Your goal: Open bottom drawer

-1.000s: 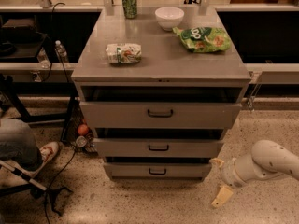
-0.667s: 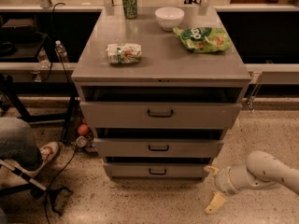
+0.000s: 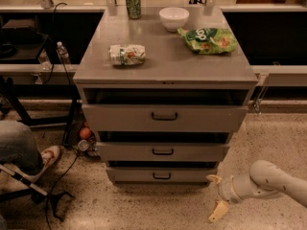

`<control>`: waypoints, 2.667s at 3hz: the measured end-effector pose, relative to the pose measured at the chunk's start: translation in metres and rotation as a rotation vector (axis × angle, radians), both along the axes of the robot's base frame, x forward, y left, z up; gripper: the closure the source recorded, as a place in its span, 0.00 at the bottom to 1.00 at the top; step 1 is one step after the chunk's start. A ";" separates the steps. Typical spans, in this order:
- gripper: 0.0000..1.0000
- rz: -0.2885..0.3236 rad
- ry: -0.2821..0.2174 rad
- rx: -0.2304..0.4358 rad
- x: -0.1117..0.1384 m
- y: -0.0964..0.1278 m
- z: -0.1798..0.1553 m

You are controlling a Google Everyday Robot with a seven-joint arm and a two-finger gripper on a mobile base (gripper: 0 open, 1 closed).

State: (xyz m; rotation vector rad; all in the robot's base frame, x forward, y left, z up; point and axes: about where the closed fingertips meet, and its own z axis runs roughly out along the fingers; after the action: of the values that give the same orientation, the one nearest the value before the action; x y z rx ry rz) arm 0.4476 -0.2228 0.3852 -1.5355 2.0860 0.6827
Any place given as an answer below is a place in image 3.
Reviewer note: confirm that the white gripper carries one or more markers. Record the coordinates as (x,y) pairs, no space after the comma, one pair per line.
(226,189)

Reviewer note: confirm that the grey bottom drawer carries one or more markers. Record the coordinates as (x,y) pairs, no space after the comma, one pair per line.
(159,175)

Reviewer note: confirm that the grey drawer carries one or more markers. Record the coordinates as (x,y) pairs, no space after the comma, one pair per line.
(159,175)
(179,152)
(177,118)

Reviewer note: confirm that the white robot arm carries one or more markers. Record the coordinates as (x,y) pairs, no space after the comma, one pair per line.
(264,180)

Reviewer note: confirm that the grey middle drawer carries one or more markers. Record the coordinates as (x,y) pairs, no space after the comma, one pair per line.
(179,152)

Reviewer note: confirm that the grey drawer cabinet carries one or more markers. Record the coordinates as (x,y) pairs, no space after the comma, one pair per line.
(171,75)

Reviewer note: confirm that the grey top drawer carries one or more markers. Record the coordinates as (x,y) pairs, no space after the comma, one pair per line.
(177,118)

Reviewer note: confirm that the orange ball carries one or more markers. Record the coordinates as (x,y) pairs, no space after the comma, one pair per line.
(85,133)

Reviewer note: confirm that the green chip bag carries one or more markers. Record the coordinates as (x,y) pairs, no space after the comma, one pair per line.
(209,41)

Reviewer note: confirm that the lying white soda can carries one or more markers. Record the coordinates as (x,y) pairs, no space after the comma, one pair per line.
(127,54)

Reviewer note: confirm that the white sneaker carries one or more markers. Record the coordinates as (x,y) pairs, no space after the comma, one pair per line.
(48,157)

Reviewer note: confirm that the black chair base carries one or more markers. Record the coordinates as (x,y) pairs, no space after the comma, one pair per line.
(37,193)

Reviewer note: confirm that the white bowl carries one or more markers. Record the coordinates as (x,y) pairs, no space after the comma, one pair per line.
(173,18)

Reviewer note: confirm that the black side table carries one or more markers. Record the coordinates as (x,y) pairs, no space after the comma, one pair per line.
(27,73)

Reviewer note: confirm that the person leg in jeans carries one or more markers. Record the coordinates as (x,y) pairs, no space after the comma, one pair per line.
(18,146)

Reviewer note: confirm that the clear water bottle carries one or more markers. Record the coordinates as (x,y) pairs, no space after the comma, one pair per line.
(63,55)

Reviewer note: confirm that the upright green soda can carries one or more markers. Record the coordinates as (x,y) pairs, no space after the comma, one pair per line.
(133,8)

